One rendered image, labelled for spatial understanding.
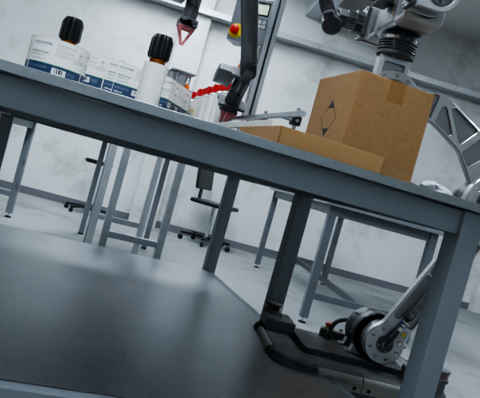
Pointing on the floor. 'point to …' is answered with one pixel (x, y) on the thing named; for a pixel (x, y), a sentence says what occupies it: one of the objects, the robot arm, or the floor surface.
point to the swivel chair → (204, 178)
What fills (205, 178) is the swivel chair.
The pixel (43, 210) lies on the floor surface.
